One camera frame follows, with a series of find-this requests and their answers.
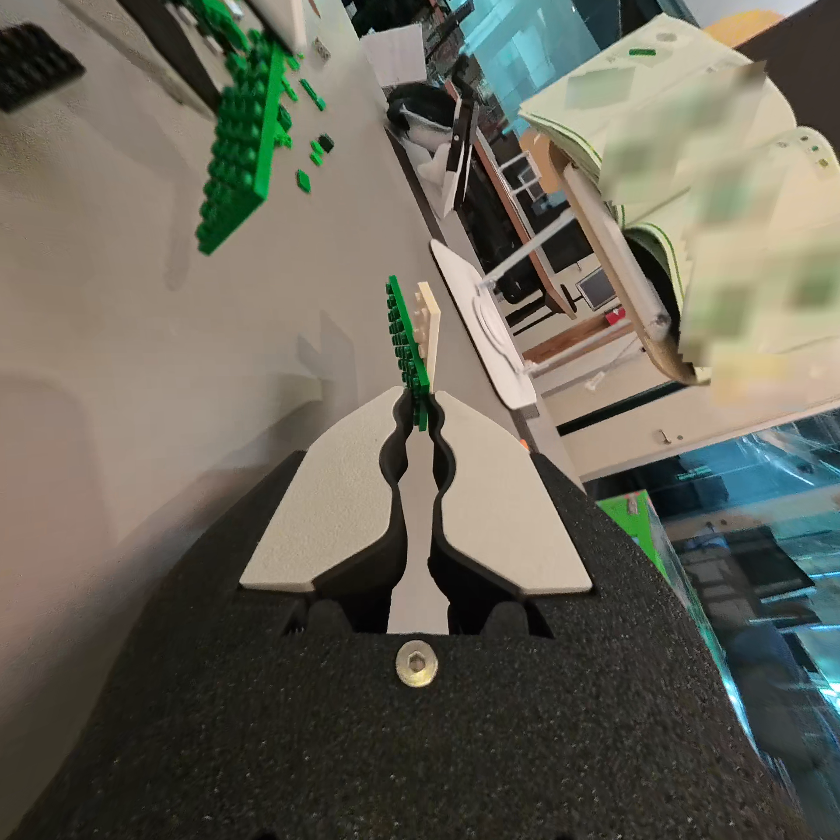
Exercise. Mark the black and white bag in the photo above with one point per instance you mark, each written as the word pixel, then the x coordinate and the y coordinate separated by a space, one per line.
pixel 420 111

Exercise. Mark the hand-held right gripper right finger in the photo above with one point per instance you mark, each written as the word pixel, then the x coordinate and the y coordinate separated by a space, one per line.
pixel 508 518

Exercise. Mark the white lego plate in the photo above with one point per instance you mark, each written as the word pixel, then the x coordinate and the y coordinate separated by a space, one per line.
pixel 430 328

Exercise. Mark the large green lego baseplate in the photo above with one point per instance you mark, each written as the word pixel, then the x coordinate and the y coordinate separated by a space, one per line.
pixel 243 151

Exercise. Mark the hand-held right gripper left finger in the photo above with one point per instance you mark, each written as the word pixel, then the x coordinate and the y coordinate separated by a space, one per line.
pixel 328 512

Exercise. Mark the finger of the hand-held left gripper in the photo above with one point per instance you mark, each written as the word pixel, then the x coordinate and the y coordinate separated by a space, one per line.
pixel 282 19

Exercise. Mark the lego instruction booklet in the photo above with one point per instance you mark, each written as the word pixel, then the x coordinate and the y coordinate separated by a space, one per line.
pixel 689 43

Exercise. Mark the white and wooden book stand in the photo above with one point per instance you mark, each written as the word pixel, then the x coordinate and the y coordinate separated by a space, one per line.
pixel 485 315

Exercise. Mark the black lego plate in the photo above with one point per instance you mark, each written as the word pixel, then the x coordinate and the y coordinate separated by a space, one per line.
pixel 33 65

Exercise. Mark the pile of small green pieces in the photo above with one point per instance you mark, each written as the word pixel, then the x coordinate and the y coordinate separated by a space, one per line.
pixel 313 92

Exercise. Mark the green lego box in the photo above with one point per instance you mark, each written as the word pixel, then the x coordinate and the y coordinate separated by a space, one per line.
pixel 623 518

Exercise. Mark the white paper sheet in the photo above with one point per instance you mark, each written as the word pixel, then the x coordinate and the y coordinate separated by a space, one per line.
pixel 394 56

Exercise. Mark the green lego plate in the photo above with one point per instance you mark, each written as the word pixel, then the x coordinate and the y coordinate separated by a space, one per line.
pixel 407 354

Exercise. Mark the small monitor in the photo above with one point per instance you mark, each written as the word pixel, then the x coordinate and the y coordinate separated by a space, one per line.
pixel 596 290

